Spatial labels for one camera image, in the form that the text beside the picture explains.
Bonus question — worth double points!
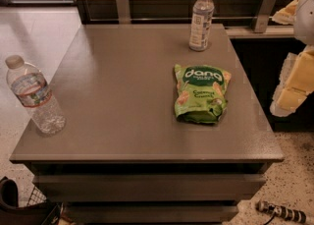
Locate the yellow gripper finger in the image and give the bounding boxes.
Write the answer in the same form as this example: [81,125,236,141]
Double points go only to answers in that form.
[270,45,314,117]
[272,0,300,25]

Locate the blue plastic bottle white cap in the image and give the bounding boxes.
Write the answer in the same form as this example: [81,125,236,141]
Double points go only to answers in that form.
[189,0,215,51]

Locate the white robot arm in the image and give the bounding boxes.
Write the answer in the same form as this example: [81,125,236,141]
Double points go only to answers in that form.
[270,0,314,117]

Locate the clear water bottle red label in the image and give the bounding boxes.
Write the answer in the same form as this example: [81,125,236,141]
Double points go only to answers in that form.
[5,55,66,136]

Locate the green dang chip bag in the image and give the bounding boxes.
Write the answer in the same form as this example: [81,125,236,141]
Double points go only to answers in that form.
[174,64,232,124]

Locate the black and white striped tool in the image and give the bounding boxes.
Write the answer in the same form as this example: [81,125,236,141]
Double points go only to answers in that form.
[255,200,314,225]

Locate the black bag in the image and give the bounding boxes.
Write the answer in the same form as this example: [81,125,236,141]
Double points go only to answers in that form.
[0,177,60,225]

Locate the right metal wall bracket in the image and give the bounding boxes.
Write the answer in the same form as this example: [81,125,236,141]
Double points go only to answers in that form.
[252,0,277,33]

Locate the metal wall bracket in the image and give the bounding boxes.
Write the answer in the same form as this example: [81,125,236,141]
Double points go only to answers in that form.
[252,0,277,33]
[116,0,131,24]

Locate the left metal wall bracket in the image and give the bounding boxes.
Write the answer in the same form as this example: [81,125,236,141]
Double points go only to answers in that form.
[116,0,131,24]

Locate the metal rail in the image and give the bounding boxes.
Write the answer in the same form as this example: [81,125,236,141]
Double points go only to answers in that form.
[88,16,278,23]

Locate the black wire basket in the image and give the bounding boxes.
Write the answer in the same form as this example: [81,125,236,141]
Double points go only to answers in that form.
[26,187,46,206]

